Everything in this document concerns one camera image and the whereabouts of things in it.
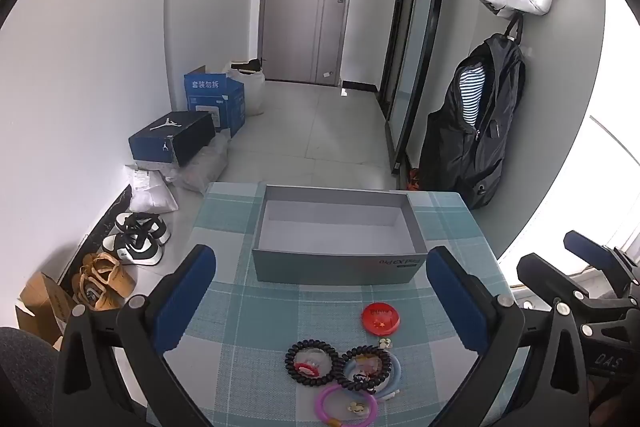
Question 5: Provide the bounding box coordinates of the pink bracelet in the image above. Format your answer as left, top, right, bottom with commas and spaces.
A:
315, 383, 379, 427

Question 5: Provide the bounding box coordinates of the blue cardboard box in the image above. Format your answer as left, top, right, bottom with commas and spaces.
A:
183, 66, 246, 138

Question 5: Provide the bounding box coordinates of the dark cloth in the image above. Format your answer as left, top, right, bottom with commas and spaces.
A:
230, 58, 264, 76

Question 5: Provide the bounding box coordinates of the black spiral hair tie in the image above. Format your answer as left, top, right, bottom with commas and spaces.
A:
339, 344, 393, 394
284, 341, 341, 389

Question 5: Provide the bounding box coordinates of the red round badge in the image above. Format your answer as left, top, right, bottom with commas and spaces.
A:
361, 302, 402, 336

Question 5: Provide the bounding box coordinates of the white sack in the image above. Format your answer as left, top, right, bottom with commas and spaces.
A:
223, 59, 266, 116

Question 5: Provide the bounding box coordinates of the black backpack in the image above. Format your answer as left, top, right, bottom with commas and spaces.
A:
417, 33, 527, 210

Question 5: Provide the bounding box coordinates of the clear plastic bag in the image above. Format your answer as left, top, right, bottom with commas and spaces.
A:
165, 134, 231, 194

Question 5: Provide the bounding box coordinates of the black framed glass door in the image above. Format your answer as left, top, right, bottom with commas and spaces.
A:
378, 0, 446, 175

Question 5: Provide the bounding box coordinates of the brown cardboard box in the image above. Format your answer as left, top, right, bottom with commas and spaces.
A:
15, 271, 78, 348

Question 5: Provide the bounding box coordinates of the person's left leg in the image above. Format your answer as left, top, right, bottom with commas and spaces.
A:
0, 327, 62, 427

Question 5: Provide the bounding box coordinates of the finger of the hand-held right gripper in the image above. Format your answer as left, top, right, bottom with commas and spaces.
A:
563, 230, 640, 280
516, 253, 632, 324

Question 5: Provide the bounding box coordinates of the blue bracelet with flower charms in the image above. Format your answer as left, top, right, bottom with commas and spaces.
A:
340, 337, 403, 403

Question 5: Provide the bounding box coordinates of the black white sneaker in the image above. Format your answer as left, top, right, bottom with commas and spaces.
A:
102, 232, 165, 267
115, 212, 171, 244

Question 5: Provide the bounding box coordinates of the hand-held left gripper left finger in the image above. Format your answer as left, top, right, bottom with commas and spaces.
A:
52, 244, 218, 427

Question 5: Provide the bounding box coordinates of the grey cardboard box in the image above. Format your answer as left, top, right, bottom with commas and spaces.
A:
251, 185, 429, 286

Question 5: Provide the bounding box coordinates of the black shoe box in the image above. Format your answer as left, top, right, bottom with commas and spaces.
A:
128, 111, 217, 168

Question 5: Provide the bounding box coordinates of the teal checkered tablecloth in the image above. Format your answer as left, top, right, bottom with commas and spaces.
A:
112, 181, 531, 427

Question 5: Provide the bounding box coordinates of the black marbled board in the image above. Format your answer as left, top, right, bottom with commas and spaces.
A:
57, 184, 133, 283

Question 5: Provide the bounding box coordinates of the blue white striped shirt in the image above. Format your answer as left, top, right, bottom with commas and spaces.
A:
457, 63, 487, 128

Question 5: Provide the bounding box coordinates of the tan shoe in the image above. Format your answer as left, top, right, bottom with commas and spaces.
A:
80, 253, 136, 298
71, 274, 123, 310

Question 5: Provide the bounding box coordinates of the white parcel bag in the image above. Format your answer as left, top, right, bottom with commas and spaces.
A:
125, 164, 179, 214

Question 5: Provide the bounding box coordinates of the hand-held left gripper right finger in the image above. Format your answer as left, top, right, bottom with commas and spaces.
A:
426, 246, 599, 427

